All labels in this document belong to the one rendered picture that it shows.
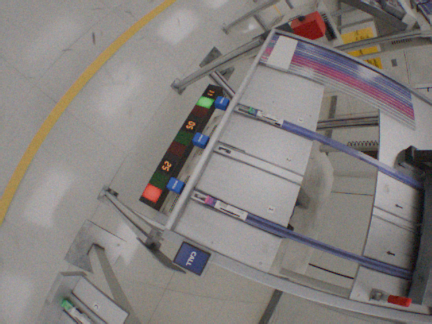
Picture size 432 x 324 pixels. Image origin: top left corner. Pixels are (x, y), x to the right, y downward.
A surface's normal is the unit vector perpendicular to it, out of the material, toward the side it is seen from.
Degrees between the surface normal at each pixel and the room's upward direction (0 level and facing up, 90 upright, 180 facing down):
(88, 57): 0
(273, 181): 48
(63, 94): 0
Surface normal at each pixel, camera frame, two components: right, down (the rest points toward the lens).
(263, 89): -0.07, -0.40
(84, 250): 0.63, 0.00
